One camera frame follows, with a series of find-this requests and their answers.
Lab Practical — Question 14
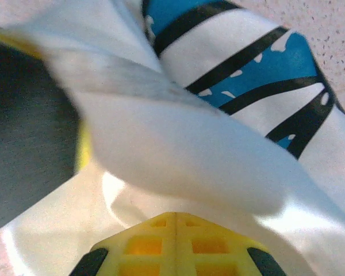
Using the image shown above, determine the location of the white t-shirt with daisy print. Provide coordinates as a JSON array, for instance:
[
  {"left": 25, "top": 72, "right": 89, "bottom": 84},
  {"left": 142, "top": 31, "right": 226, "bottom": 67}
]
[{"left": 0, "top": 0, "right": 345, "bottom": 276}]

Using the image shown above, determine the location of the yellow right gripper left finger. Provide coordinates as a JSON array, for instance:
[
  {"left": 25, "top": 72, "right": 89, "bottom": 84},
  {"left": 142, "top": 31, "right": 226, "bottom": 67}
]
[{"left": 70, "top": 212, "right": 177, "bottom": 276}]

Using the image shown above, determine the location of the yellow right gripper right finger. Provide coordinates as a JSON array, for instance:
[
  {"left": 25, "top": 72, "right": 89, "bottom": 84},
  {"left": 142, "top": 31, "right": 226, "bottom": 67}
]
[{"left": 175, "top": 212, "right": 288, "bottom": 276}]

